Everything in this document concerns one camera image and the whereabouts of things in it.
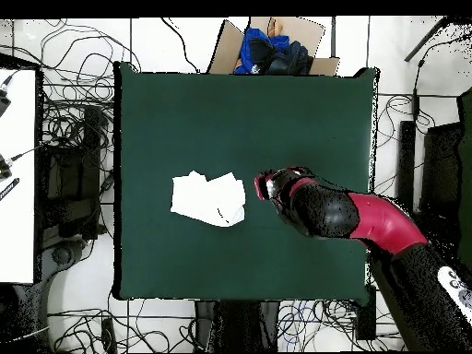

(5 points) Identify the white towel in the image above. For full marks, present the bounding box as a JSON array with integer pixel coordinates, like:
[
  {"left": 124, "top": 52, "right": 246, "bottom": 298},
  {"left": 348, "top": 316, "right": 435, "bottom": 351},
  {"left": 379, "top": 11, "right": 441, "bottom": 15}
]
[{"left": 170, "top": 170, "right": 247, "bottom": 229}]

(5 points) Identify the dark green table cloth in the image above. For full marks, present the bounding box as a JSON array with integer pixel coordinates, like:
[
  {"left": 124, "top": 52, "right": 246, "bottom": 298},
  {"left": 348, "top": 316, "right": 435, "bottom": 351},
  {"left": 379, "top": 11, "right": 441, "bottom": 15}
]
[{"left": 112, "top": 60, "right": 380, "bottom": 307}]

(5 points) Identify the dark navy garment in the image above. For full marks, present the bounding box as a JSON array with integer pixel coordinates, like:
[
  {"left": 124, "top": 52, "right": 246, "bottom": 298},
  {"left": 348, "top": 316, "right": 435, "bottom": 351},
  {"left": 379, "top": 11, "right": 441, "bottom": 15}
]
[{"left": 248, "top": 36, "right": 314, "bottom": 76}]

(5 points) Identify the brown cardboard box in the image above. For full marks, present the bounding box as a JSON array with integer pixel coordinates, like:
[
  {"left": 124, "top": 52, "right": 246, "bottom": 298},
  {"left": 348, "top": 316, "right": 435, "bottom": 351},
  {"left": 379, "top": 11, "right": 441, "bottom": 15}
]
[{"left": 206, "top": 16, "right": 341, "bottom": 77}]

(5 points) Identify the blue garment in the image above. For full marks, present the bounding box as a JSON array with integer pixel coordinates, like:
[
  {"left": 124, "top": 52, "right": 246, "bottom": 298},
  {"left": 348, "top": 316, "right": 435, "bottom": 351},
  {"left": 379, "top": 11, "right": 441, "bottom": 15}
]
[{"left": 233, "top": 27, "right": 292, "bottom": 76}]

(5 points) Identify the black box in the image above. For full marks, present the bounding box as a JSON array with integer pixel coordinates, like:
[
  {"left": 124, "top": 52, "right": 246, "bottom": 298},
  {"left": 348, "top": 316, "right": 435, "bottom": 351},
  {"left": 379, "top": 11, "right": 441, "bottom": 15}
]
[{"left": 355, "top": 284, "right": 378, "bottom": 342}]

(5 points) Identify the black power strip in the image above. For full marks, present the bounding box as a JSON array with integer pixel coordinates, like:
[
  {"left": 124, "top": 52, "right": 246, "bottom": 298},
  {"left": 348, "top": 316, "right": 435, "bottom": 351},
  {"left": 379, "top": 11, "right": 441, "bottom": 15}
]
[{"left": 100, "top": 316, "right": 117, "bottom": 353}]

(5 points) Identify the black rod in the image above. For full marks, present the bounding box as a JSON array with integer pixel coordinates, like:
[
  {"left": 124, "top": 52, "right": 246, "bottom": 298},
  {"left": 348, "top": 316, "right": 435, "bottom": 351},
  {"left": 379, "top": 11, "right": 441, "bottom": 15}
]
[{"left": 403, "top": 16, "right": 458, "bottom": 63}]

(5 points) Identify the white desk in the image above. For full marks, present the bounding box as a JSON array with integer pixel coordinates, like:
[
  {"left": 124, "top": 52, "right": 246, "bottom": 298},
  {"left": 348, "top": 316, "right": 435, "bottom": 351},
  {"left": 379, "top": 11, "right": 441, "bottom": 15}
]
[{"left": 0, "top": 67, "right": 38, "bottom": 285}]

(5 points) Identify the black labelled bar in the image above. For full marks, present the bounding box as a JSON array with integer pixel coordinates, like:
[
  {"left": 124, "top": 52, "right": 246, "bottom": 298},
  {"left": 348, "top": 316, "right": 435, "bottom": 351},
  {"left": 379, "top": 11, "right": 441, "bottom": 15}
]
[{"left": 0, "top": 177, "right": 20, "bottom": 202}]

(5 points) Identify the black device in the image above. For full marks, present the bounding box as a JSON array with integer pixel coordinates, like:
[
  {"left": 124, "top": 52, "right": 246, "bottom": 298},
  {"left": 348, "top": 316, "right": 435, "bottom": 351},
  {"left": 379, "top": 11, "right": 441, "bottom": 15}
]
[
  {"left": 0, "top": 145, "right": 45, "bottom": 182},
  {"left": 0, "top": 75, "right": 14, "bottom": 117}
]

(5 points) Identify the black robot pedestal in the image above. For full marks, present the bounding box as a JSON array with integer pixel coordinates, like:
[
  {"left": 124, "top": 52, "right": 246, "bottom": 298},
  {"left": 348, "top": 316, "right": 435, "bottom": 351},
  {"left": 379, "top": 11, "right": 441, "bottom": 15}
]
[{"left": 194, "top": 300, "right": 281, "bottom": 353}]

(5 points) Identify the black and blue cable tangle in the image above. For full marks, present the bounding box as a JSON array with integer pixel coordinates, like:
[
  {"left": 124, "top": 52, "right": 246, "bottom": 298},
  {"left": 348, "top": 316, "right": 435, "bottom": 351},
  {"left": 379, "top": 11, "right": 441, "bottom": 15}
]
[{"left": 276, "top": 298, "right": 408, "bottom": 353}]

